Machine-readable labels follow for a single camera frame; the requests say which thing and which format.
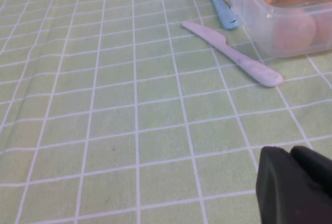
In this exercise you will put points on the clear plastic egg box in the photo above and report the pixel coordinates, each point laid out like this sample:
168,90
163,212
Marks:
249,14

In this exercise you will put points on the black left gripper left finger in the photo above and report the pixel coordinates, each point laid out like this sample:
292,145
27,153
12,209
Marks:
280,195

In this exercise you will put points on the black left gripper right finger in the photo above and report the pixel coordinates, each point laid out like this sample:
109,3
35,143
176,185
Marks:
316,169

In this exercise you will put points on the green checked tablecloth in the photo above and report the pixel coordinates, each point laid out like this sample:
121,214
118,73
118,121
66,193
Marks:
103,104

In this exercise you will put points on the pink plastic knife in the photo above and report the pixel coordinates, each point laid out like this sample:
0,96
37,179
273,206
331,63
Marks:
246,64

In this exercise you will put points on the light blue plastic utensil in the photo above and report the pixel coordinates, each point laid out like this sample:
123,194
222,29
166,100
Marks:
223,11

